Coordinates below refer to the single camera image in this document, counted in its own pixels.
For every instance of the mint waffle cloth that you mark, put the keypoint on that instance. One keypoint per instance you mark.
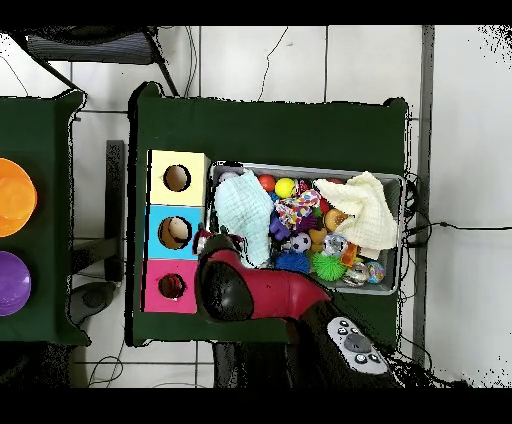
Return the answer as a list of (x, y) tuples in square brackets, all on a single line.
[(244, 216)]

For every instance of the silver mesh bin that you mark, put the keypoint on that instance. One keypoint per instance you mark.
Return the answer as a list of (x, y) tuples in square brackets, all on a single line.
[(360, 288)]

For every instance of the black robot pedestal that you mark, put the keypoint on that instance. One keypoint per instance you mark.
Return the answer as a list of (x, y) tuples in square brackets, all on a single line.
[(240, 364)]

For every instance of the orange plastic bowl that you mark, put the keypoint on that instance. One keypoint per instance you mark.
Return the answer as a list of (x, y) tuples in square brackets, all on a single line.
[(14, 198)]

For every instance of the toy burger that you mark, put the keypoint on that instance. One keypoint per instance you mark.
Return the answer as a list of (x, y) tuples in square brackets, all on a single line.
[(335, 219)]

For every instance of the dark green tablecloth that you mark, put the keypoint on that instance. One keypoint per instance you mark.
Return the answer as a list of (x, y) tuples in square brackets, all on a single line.
[(260, 128)]

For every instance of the black and white soccer ball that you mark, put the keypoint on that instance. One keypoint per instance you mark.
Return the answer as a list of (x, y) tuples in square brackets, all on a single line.
[(300, 242)]

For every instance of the blue spiky ball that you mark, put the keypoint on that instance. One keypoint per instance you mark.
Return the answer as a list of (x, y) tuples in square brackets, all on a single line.
[(292, 262)]

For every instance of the cream waffle cloth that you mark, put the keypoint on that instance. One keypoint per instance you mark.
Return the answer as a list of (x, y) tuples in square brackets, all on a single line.
[(364, 212)]

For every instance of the orange smooth ball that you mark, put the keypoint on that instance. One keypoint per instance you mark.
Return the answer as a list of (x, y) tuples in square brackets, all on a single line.
[(266, 182)]

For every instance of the purple object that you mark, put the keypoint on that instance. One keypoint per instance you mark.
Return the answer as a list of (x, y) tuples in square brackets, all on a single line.
[(12, 284)]

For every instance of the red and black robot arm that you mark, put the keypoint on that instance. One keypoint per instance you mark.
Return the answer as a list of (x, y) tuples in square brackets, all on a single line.
[(280, 292)]

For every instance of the tan plush toy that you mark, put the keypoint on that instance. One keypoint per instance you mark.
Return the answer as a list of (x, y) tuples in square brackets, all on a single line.
[(317, 238)]

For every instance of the black chair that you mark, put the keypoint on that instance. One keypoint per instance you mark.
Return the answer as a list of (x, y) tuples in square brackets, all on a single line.
[(92, 46)]

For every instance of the green side table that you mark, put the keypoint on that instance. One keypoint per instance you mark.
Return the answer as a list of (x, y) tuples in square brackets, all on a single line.
[(44, 280)]

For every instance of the yellow smooth ball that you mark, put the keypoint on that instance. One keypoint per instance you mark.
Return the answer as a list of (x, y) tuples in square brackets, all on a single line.
[(285, 187)]

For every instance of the plain green spiky ball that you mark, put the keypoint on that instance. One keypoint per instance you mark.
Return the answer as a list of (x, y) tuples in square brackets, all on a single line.
[(328, 266)]

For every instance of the colourful polka dot cloth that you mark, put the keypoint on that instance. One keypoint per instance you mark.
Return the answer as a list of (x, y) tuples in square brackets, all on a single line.
[(298, 208)]

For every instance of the wooden box with three holes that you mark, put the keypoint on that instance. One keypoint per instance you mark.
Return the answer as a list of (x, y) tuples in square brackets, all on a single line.
[(198, 192)]

